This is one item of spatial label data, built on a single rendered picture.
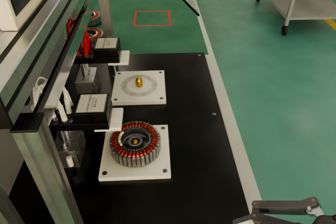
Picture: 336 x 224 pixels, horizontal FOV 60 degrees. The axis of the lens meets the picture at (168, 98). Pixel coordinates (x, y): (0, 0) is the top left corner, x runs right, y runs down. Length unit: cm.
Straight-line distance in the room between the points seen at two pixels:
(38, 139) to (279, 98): 194
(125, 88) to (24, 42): 48
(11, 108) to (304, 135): 178
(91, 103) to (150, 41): 60
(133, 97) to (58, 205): 41
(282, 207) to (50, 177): 34
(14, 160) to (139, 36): 69
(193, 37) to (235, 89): 107
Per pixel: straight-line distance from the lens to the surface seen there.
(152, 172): 63
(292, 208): 50
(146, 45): 111
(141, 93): 82
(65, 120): 59
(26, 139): 38
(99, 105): 58
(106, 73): 94
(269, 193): 161
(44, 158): 40
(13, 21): 43
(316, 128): 204
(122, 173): 63
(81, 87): 83
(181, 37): 117
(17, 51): 38
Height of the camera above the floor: 129
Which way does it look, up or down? 39 degrees down
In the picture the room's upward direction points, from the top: straight up
